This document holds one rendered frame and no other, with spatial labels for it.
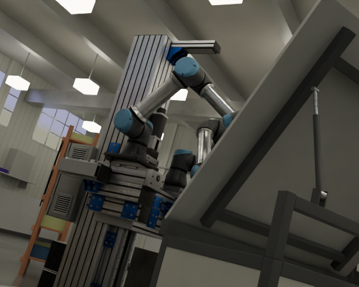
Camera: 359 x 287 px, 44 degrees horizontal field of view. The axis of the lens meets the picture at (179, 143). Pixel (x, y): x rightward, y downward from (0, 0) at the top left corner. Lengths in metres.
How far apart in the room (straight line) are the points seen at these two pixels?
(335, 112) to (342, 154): 0.22
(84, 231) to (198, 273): 1.23
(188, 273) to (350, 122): 0.89
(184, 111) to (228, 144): 9.29
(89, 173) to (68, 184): 0.46
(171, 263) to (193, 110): 9.28
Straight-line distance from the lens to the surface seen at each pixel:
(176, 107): 11.12
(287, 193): 1.34
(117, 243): 2.59
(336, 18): 1.68
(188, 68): 2.26
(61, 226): 6.23
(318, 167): 1.50
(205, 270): 1.53
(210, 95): 2.32
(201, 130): 2.44
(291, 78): 1.67
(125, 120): 2.30
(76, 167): 2.41
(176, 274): 1.66
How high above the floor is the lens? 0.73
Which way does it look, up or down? 14 degrees up
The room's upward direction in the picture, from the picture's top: 16 degrees clockwise
